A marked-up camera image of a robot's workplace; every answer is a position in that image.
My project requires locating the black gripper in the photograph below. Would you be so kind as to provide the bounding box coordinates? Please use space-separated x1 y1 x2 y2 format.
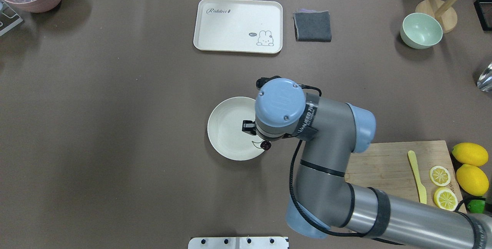
241 121 285 142

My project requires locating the dark red cherry pair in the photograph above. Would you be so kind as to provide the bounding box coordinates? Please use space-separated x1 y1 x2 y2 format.
252 141 272 151

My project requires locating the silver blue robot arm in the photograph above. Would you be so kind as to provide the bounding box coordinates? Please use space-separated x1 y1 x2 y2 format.
242 76 491 249

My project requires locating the cream rabbit tray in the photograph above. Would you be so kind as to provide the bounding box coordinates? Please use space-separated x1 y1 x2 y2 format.
193 0 283 54

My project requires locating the cream round plate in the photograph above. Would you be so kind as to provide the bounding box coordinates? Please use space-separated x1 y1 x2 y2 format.
207 96 264 161

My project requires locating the grey folded cloth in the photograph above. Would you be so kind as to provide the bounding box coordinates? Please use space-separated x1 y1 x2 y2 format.
293 9 332 42

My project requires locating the wooden cutting board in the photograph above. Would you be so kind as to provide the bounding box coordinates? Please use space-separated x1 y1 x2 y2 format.
345 140 462 206

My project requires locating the yellow plastic knife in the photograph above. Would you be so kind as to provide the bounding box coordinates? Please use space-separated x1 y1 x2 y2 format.
407 150 427 204

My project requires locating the mint green bowl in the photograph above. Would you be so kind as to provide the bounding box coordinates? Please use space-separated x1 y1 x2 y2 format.
399 13 444 49

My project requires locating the lemon slice upper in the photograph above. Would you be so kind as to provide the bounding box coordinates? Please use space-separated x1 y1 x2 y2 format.
429 165 450 187

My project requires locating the lemon slice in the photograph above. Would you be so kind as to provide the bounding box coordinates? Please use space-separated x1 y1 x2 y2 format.
429 165 450 187
433 187 459 211

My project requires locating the lemon slice lower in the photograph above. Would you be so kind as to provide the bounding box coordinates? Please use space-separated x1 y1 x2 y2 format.
433 187 459 211

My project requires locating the yellow lemon outer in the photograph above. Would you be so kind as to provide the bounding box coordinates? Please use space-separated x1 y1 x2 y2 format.
451 142 489 167

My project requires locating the wooden cup stand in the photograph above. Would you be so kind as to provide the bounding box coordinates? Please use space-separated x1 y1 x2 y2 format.
415 0 458 33

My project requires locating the yellow lemon near lime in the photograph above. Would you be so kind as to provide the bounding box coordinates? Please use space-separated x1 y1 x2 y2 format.
456 164 490 196

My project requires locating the steel scoop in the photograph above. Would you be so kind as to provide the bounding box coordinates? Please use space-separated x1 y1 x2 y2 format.
476 62 492 93

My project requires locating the green lime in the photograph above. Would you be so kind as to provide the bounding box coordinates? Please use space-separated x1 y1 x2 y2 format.
466 199 485 214

